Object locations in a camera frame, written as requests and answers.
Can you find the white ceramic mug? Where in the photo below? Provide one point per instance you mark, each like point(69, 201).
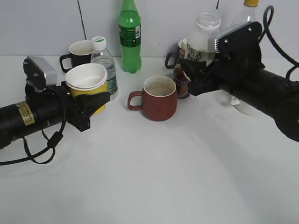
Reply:
point(245, 108)

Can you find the brown coffee drink bottle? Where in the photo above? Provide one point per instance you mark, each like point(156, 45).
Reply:
point(178, 74)

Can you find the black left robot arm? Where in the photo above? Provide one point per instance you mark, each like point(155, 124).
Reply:
point(14, 119)

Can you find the red ceramic mug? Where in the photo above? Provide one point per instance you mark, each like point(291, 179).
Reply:
point(158, 99)

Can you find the black mug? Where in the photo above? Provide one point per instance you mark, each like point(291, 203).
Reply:
point(80, 53)

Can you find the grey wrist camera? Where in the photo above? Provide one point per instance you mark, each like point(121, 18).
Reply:
point(40, 74)
point(234, 38)

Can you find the green soda bottle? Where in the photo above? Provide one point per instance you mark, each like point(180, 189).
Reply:
point(130, 37)

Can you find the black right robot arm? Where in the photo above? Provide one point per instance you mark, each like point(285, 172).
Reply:
point(245, 77)

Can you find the yellow paper cup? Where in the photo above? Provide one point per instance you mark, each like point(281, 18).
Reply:
point(87, 79)

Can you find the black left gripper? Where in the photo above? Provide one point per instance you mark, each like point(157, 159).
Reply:
point(55, 103)

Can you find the dark grey mug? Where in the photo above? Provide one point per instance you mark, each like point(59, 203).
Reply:
point(171, 60)

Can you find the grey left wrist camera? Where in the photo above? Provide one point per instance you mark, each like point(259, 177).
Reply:
point(40, 74)

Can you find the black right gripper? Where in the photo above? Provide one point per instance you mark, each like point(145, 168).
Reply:
point(226, 69)

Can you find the cola bottle yellow cap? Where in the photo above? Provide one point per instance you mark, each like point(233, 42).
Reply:
point(248, 13)

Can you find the white milk bottle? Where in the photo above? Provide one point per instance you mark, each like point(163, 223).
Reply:
point(207, 23)

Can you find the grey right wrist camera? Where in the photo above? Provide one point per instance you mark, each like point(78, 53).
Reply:
point(234, 38)

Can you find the clear water bottle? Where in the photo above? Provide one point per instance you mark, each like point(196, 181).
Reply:
point(102, 56)

